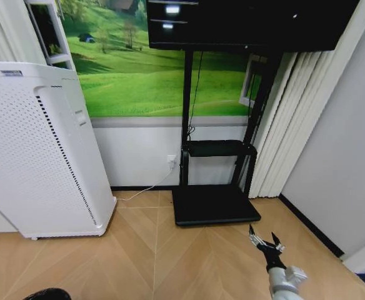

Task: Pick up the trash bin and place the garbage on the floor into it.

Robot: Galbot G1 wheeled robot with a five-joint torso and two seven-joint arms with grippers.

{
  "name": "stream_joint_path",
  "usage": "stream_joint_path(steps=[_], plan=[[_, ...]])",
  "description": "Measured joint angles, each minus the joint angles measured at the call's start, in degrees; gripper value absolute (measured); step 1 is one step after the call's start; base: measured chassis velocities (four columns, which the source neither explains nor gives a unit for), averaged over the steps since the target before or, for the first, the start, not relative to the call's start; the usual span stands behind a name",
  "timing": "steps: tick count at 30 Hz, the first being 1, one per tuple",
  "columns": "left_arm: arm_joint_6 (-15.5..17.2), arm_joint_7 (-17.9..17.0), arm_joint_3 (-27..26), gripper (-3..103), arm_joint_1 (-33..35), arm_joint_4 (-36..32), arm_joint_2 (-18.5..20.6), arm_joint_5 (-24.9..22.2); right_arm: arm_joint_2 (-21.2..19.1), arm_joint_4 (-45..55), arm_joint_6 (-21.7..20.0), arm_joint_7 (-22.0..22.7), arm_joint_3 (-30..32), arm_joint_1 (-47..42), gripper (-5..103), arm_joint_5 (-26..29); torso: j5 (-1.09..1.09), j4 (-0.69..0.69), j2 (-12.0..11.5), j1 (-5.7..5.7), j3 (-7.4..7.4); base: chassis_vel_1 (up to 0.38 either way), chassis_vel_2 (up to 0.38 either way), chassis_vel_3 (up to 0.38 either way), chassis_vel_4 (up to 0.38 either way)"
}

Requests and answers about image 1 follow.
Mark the white wall socket with plug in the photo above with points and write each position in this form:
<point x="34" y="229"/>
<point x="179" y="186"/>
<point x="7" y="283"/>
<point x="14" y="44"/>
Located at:
<point x="172" y="162"/>

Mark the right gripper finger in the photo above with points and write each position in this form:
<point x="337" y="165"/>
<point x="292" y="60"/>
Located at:
<point x="255" y="239"/>
<point x="277" y="243"/>

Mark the white framed window panel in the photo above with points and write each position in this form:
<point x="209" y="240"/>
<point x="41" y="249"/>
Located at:
<point x="49" y="32"/>

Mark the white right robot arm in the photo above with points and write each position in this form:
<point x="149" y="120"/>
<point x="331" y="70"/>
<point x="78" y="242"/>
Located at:
<point x="284" y="282"/>

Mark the white pleated curtain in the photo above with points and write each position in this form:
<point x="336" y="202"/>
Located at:
<point x="287" y="125"/>
<point x="1" y="29"/>

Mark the black television screen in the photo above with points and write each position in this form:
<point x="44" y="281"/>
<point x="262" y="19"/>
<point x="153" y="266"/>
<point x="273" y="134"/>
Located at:
<point x="248" y="23"/>

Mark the green landscape wall mural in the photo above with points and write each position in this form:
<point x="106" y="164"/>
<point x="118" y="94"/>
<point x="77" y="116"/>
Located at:
<point x="132" y="72"/>

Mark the white perforated air purifier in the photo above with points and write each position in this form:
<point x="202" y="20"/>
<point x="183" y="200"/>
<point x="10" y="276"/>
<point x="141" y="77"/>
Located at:
<point x="29" y="150"/>

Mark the black rounded object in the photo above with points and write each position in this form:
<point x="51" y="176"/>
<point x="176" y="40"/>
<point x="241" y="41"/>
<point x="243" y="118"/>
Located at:
<point x="48" y="294"/>

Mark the black box on stand shelf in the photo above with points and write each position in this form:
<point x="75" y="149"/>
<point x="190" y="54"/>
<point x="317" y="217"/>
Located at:
<point x="215" y="147"/>

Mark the black television floor stand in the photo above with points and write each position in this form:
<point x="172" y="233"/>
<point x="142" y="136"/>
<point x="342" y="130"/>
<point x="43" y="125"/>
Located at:
<point x="215" y="206"/>

